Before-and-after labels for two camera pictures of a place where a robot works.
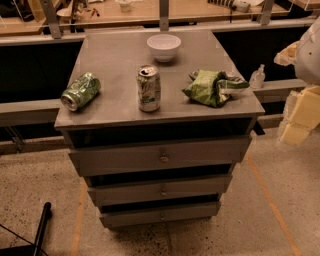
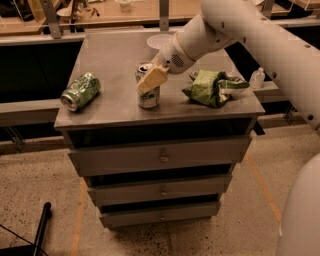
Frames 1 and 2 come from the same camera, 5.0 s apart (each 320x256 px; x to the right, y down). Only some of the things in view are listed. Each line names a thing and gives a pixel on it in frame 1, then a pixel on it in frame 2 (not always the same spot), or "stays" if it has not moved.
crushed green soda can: [81, 91] stays
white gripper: [309, 56] to [173, 59]
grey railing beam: [28, 112] stays
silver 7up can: [148, 81] stays
